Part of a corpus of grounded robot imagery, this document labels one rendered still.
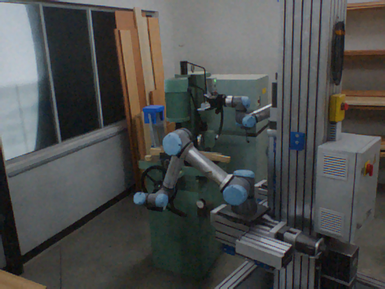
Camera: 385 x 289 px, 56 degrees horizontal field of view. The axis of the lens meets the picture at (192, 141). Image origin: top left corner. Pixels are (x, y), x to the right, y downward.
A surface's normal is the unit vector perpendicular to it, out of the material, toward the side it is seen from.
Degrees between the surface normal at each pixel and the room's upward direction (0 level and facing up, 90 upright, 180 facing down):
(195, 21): 90
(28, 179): 90
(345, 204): 90
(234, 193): 95
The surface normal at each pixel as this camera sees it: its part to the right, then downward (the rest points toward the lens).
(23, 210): 0.90, 0.07
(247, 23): -0.43, 0.26
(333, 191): -0.65, 0.22
